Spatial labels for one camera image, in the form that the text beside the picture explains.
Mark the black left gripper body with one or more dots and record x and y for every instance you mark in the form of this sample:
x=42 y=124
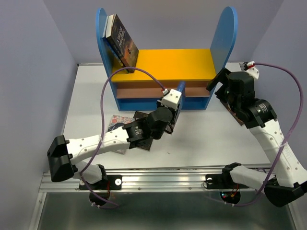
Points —
x=174 y=111

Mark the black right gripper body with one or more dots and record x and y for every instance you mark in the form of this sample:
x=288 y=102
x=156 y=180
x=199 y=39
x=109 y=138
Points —
x=223 y=94

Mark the Jane Eyre book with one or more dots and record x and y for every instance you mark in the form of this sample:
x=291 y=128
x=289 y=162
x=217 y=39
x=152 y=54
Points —
x=180 y=101

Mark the Three Days to See book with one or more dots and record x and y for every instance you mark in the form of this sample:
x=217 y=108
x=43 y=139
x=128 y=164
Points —
x=147 y=143

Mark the Little Women book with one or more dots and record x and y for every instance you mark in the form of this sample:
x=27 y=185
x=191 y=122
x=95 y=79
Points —
x=118 y=121

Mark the A Tale of Two Cities book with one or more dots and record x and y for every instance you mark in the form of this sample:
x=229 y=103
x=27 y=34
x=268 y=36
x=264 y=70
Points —
x=128 y=47

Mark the Animal Farm book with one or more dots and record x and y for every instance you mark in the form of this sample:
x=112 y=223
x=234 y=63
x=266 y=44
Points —
x=113 y=27

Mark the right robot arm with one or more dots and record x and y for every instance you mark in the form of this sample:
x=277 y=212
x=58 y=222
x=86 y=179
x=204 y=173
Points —
x=287 y=179

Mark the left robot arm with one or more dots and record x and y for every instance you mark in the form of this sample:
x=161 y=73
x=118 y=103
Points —
x=66 y=157

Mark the Edward Tulane book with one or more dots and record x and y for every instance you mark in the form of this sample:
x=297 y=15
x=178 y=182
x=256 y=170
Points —
x=232 y=113

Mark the blue wooden bookshelf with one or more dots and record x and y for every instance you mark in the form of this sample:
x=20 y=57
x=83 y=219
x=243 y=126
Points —
x=196 y=67

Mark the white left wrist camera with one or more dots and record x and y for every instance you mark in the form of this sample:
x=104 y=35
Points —
x=172 y=98

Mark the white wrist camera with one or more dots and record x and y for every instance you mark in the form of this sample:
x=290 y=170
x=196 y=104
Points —
x=172 y=98
x=249 y=67

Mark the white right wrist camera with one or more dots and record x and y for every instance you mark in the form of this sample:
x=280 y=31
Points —
x=249 y=67

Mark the aluminium mounting rail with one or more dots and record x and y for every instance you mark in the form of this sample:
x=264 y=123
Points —
x=143 y=181

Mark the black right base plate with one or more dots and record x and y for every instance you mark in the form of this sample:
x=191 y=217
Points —
x=219 y=181

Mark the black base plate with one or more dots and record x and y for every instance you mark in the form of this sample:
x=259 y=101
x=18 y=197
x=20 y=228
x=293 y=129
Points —
x=219 y=181
x=113 y=182

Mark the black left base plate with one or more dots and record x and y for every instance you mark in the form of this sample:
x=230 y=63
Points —
x=113 y=182

